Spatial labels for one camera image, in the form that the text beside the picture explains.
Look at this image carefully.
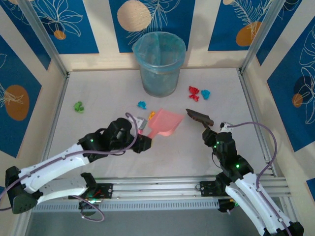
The dark brown hand brush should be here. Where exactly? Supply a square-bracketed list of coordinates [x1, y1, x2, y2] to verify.
[185, 108, 215, 129]

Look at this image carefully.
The pink plastic dustpan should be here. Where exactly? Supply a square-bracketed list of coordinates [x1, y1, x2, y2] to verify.
[147, 108, 186, 140]

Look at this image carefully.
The green paper scrap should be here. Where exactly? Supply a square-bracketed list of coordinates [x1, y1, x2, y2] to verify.
[73, 101, 85, 114]

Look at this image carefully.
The trash bin with blue bag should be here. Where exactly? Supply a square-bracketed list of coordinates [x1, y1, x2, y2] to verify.
[132, 31, 187, 98]

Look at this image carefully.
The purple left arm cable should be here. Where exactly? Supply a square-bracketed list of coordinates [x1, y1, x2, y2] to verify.
[0, 112, 139, 222]

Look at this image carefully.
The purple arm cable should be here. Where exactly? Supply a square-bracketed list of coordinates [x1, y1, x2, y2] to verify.
[227, 121, 296, 236]
[0, 112, 139, 222]

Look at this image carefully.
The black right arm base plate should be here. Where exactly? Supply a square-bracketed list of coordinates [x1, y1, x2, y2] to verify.
[198, 180, 232, 198]

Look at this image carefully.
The aluminium mounting rail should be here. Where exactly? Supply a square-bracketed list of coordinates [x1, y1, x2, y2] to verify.
[21, 175, 293, 202]

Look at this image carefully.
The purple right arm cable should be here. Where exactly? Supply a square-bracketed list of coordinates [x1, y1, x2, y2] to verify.
[227, 121, 296, 236]

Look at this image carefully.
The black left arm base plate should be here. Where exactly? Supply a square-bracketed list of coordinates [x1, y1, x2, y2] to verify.
[68, 183, 114, 200]

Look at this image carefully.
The aluminium table side rail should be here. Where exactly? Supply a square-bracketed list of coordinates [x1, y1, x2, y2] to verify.
[36, 71, 71, 183]
[236, 68, 279, 178]

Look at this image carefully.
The grey slotted cable duct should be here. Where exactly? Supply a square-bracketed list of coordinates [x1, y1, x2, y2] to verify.
[31, 199, 220, 212]

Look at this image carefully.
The aluminium frame post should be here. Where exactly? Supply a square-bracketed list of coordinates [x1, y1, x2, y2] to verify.
[17, 0, 70, 77]
[239, 0, 283, 75]

